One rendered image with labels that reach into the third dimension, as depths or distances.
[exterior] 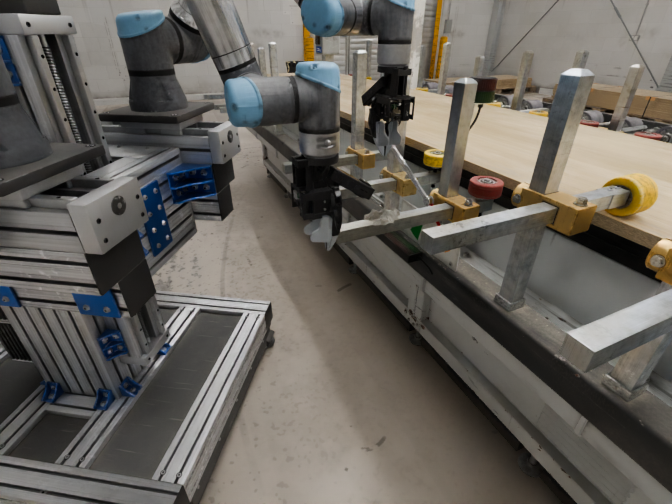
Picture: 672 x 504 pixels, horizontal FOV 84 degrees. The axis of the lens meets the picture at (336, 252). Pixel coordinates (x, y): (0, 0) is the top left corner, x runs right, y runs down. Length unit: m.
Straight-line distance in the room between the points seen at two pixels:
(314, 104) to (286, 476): 1.13
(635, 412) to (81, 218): 0.93
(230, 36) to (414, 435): 1.30
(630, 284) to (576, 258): 0.12
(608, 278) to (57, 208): 1.08
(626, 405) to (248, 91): 0.79
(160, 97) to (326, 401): 1.16
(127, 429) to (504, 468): 1.19
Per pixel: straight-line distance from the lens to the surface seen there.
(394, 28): 0.93
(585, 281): 1.04
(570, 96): 0.74
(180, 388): 1.40
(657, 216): 1.00
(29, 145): 0.80
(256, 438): 1.48
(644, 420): 0.80
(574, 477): 1.37
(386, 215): 0.84
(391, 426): 1.49
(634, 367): 0.78
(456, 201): 0.95
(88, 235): 0.72
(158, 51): 1.17
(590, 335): 0.46
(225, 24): 0.75
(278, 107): 0.65
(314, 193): 0.70
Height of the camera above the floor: 1.23
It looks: 31 degrees down
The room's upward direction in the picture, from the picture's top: straight up
